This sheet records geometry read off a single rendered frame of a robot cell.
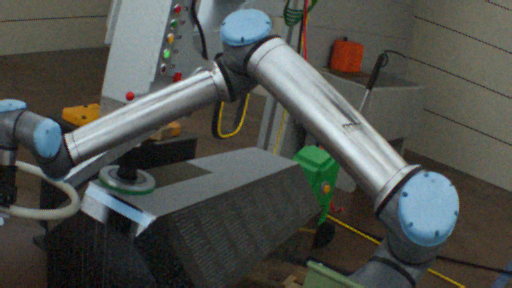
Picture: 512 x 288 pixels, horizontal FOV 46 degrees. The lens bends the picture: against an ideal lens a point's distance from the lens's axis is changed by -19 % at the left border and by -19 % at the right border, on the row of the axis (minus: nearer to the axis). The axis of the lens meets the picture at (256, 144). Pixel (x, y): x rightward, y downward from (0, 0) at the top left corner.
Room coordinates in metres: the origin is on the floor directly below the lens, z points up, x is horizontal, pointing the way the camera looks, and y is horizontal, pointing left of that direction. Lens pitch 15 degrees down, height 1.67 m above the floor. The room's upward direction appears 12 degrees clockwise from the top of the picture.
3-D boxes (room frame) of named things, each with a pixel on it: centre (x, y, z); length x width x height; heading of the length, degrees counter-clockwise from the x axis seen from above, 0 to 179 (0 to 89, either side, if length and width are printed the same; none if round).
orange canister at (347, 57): (5.96, -0.62, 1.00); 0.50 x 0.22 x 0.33; 147
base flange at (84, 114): (3.28, 0.68, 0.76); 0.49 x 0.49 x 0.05; 60
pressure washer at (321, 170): (4.19, -0.35, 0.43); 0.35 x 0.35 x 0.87; 45
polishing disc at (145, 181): (2.33, 0.42, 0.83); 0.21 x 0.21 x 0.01
